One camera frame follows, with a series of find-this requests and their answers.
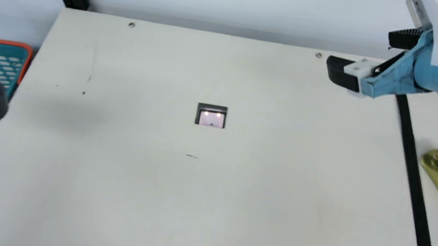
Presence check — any small square scanner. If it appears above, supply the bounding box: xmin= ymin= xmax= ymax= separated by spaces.
xmin=194 ymin=102 xmax=229 ymax=130

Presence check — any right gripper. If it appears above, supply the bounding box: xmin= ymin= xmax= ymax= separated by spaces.
xmin=320 ymin=16 xmax=438 ymax=121

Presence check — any black strip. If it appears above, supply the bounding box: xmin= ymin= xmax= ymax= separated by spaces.
xmin=376 ymin=94 xmax=438 ymax=246

